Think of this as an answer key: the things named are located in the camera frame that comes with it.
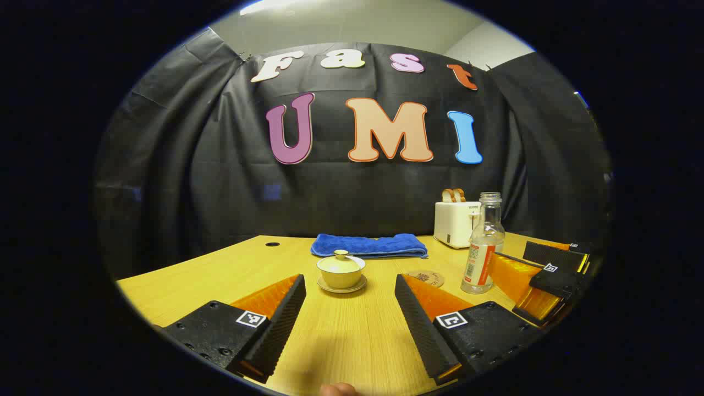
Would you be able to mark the white toaster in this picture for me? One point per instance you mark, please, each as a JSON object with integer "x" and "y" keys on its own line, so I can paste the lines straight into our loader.
{"x": 454, "y": 223}

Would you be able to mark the cream teacup lid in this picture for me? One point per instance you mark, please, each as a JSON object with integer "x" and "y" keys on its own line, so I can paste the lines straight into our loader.
{"x": 341, "y": 263}

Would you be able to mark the toast slice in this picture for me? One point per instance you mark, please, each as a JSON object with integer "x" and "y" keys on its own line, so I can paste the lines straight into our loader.
{"x": 447, "y": 196}
{"x": 460, "y": 194}

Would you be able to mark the cream teacup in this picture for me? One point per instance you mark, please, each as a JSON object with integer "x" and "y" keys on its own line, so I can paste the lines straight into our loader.
{"x": 341, "y": 279}

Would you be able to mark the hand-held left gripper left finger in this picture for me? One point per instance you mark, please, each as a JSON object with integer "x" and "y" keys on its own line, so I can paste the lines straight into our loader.
{"x": 280, "y": 324}

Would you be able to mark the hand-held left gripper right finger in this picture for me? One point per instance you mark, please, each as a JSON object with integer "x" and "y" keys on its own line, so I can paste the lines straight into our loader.
{"x": 421, "y": 324}

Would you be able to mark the black backdrop cloth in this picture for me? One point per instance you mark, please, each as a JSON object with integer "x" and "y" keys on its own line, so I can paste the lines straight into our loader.
{"x": 220, "y": 181}

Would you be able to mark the clear water bottle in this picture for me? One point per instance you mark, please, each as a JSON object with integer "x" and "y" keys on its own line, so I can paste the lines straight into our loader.
{"x": 483, "y": 242}

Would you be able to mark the round cork coaster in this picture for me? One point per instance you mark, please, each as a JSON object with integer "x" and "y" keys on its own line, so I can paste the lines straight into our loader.
{"x": 428, "y": 278}

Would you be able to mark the blue towel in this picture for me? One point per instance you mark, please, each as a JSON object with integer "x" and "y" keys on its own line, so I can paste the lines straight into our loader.
{"x": 368, "y": 246}

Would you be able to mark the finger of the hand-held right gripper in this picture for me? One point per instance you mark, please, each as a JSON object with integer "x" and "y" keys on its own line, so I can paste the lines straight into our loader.
{"x": 558, "y": 280}
{"x": 550, "y": 253}

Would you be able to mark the cream saucer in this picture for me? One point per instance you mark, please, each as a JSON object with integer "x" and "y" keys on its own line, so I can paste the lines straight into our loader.
{"x": 342, "y": 289}

